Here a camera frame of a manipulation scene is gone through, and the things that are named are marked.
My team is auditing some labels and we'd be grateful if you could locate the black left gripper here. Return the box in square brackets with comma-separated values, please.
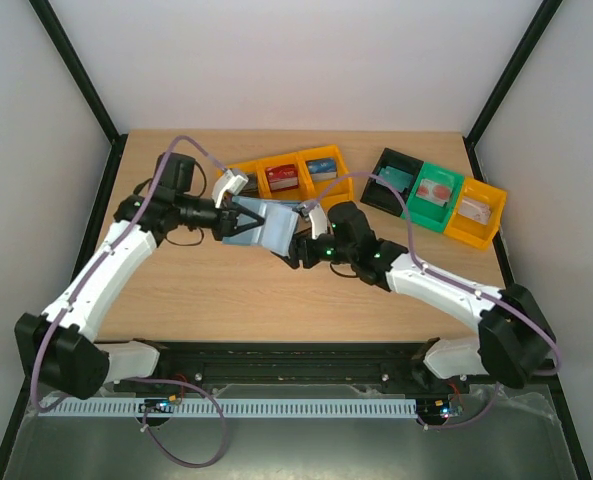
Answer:
[177, 195, 265, 243]

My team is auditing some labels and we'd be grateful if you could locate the blue card holder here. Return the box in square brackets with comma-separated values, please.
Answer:
[222, 199, 300, 255]

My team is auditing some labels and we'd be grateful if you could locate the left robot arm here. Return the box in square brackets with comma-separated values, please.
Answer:
[14, 153, 248, 405]

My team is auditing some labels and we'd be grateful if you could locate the black card stack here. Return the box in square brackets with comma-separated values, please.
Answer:
[241, 173, 260, 197]

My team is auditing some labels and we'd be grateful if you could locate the blue card stack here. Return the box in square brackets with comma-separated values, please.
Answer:
[305, 157, 337, 182]

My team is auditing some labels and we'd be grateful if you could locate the teal card stack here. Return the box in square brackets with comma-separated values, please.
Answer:
[377, 166, 414, 196]

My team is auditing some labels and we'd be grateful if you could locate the red circle card stack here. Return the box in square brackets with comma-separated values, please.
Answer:
[416, 178, 452, 207]

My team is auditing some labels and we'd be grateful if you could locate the yellow bin left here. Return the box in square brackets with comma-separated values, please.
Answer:
[225, 161, 258, 177]

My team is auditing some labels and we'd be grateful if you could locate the black plastic bin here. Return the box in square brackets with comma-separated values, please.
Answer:
[360, 147, 424, 218]

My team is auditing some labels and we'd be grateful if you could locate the green plastic bin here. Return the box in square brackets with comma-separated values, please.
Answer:
[406, 162, 465, 233]

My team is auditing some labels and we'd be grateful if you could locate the yellow bin right group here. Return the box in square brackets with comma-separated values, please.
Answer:
[444, 177, 508, 250]

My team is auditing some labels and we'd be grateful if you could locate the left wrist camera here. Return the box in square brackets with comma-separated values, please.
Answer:
[211, 169, 249, 208]

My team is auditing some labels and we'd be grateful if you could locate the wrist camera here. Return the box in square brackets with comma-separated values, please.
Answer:
[211, 169, 249, 208]
[296, 200, 328, 240]

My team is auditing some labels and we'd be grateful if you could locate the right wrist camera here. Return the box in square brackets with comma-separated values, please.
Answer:
[296, 200, 328, 240]

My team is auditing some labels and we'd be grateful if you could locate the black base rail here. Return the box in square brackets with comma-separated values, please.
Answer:
[25, 340, 562, 396]

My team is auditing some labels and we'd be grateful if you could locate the white slotted cable duct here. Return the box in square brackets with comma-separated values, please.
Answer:
[46, 397, 417, 419]

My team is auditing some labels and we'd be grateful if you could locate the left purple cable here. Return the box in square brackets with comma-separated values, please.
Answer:
[29, 135, 228, 469]

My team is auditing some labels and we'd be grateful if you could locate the purple cable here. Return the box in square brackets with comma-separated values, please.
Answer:
[29, 135, 228, 469]
[303, 172, 562, 432]

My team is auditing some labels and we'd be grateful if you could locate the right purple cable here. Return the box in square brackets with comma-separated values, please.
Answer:
[303, 172, 562, 432]

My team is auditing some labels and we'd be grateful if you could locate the black left frame post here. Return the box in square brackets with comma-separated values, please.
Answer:
[28, 0, 127, 146]

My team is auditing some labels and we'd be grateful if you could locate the black corner frame post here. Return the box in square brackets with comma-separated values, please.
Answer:
[464, 0, 563, 152]

